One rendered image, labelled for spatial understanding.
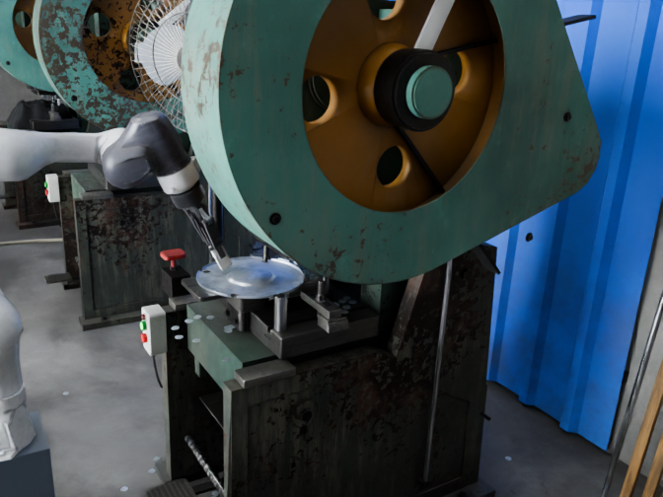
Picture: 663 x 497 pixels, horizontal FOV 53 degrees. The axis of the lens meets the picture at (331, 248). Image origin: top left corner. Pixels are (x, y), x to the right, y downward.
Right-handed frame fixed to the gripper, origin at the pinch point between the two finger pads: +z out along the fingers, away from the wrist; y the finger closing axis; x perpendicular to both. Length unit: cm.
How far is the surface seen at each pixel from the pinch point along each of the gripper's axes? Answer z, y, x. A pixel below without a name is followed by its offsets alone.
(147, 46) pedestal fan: -29, -106, 38
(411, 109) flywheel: -27, 43, 36
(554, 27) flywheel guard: -23, 39, 80
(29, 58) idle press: -13, -314, 28
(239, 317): 21.9, -5.9, -2.0
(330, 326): 25.6, 15.8, 12.3
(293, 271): 21.6, -8.0, 18.0
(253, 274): 15.9, -9.8, 7.8
